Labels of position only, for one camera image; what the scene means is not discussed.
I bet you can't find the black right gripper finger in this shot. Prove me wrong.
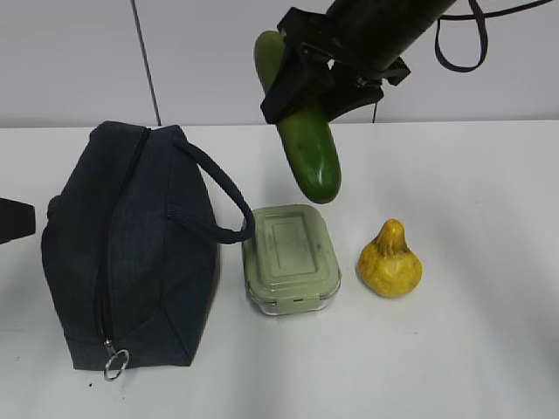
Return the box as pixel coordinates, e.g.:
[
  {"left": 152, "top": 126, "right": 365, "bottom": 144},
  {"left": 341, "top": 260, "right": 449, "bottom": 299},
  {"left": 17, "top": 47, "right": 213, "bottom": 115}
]
[
  {"left": 260, "top": 45, "right": 334, "bottom": 124},
  {"left": 321, "top": 72, "right": 383, "bottom": 121}
]

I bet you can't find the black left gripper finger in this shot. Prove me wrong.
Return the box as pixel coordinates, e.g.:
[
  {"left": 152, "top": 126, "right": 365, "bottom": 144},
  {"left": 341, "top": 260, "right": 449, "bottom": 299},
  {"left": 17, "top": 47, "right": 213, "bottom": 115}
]
[{"left": 0, "top": 198, "right": 36, "bottom": 244}]

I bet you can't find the yellow pear shaped gourd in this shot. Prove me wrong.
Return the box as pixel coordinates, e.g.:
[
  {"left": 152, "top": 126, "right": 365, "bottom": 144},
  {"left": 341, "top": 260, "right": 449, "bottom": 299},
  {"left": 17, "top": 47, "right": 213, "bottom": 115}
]
[{"left": 356, "top": 218, "right": 424, "bottom": 299}]

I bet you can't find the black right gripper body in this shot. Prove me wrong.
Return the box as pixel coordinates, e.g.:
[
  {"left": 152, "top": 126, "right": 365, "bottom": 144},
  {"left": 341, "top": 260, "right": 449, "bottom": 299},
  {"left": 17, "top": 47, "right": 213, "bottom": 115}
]
[{"left": 277, "top": 7, "right": 411, "bottom": 86}]

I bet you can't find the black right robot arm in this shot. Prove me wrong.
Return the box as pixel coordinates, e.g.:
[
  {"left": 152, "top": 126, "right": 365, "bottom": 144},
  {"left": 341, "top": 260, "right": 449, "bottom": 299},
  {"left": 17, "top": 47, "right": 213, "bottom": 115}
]
[{"left": 261, "top": 0, "right": 452, "bottom": 124}]

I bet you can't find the green cucumber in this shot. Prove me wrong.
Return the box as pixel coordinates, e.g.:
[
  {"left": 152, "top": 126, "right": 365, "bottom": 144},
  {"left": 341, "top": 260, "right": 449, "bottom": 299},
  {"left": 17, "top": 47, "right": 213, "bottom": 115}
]
[{"left": 253, "top": 31, "right": 342, "bottom": 204}]

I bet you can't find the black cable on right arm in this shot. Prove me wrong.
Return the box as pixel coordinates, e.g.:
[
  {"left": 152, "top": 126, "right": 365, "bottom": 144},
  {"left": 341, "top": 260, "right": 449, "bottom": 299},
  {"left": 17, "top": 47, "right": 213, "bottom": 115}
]
[{"left": 434, "top": 0, "right": 489, "bottom": 73}]

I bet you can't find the dark blue fabric lunch bag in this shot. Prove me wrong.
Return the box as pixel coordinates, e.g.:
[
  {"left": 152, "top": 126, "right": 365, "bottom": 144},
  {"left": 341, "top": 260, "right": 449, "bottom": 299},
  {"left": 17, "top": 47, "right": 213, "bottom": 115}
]
[{"left": 41, "top": 121, "right": 255, "bottom": 381}]

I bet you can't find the metal zipper pull ring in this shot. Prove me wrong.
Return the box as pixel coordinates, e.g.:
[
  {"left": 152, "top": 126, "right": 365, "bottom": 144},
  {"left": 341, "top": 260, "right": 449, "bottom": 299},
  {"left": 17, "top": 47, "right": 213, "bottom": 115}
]
[{"left": 102, "top": 340, "right": 131, "bottom": 381}]

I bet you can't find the green lid glass food container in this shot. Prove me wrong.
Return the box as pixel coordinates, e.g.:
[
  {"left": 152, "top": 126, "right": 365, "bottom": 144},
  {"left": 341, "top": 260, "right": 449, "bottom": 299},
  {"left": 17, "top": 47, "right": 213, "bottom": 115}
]
[{"left": 242, "top": 204, "right": 342, "bottom": 316}]

